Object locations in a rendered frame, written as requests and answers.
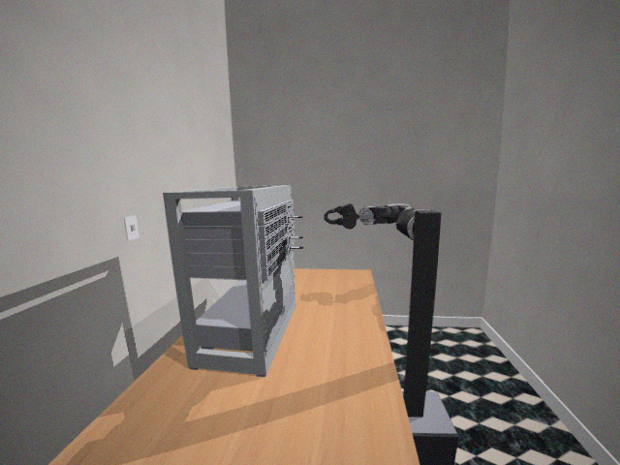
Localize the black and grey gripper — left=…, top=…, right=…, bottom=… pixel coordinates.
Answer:
left=324, top=203, right=371, bottom=229

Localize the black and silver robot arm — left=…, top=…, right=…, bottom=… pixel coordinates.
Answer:
left=358, top=203, right=416, bottom=246

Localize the grey server rack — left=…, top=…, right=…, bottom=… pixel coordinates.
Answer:
left=163, top=185, right=304, bottom=377

